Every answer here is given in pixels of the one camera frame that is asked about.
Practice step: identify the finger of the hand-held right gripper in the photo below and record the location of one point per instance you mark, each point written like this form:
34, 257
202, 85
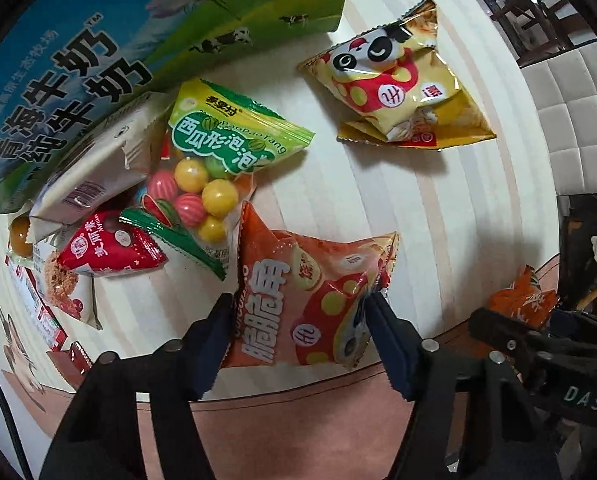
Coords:
503, 334
568, 395

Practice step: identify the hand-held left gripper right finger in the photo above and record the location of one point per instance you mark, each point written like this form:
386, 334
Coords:
389, 347

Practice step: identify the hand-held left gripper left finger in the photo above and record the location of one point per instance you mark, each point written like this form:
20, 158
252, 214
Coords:
212, 347

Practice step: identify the dark orange snack packet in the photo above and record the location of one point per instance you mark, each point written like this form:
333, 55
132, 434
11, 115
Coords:
521, 300

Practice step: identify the orange panda snack packet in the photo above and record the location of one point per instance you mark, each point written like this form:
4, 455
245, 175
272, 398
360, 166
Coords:
288, 285

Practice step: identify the red snack packet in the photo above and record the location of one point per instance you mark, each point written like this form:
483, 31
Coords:
108, 255

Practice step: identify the meat floss snack packet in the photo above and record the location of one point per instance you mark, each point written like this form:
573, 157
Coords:
61, 285

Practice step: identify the green gumball candy packet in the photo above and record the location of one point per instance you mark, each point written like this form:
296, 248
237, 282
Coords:
213, 130

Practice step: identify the beige snack packet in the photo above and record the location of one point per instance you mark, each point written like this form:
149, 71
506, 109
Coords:
93, 160

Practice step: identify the yellow panda snack packet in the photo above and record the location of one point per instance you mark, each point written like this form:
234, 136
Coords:
378, 75

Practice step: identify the printed cardboard milk box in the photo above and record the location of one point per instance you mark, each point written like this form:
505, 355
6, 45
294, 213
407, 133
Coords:
78, 35

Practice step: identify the white padded chair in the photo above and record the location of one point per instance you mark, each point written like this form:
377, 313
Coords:
568, 110

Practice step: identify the orange jelly cup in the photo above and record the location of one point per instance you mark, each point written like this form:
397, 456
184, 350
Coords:
19, 237

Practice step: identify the dark wooden chair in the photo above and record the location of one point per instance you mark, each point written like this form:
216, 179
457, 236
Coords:
528, 10

